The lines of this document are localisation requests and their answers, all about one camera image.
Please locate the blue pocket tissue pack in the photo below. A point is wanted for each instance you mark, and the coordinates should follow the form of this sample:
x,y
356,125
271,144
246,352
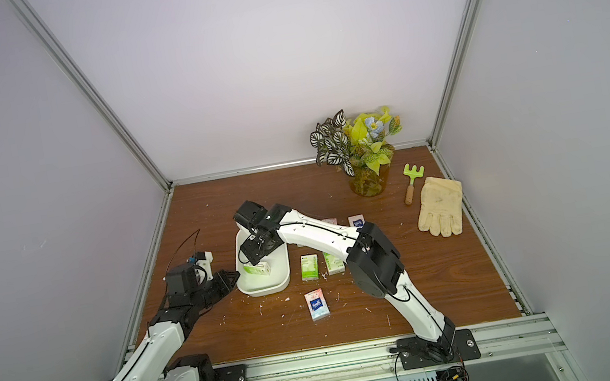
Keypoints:
x,y
332,221

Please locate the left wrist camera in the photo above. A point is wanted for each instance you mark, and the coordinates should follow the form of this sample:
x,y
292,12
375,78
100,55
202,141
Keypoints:
x,y
201,266

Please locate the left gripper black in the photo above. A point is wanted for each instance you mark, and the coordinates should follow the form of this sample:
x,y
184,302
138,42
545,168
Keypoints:
x,y
224,283

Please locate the white plastic storage box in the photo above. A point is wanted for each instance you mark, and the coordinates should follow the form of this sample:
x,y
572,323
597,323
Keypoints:
x,y
270,276

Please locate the pink pocket tissue pack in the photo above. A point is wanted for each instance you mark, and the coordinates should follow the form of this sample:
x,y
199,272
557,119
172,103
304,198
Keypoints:
x,y
357,221

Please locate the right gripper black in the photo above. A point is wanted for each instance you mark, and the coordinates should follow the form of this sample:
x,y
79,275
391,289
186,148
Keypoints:
x,y
257,245

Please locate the white tissue pack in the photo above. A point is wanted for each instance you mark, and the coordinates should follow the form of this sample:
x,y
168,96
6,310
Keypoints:
x,y
334,264

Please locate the potted artificial plant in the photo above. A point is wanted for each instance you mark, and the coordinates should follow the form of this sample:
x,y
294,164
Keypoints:
x,y
358,146

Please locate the blue tempo tissue pack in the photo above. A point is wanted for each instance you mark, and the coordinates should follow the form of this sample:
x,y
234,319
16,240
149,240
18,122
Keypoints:
x,y
317,305

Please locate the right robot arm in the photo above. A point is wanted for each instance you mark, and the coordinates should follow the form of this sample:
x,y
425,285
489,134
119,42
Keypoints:
x,y
372,259

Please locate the beige work glove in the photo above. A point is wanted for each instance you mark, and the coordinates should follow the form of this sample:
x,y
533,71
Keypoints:
x,y
441,207

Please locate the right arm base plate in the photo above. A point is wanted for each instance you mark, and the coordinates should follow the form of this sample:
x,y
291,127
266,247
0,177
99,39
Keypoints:
x,y
416,353

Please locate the aluminium front rail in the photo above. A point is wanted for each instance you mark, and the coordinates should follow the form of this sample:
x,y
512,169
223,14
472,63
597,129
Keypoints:
x,y
372,359

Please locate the green edge tissue pack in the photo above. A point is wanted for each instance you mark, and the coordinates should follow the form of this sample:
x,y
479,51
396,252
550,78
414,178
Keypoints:
x,y
260,269

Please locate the green toy garden rake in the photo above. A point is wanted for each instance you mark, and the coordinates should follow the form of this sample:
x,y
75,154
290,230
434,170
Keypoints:
x,y
413,173

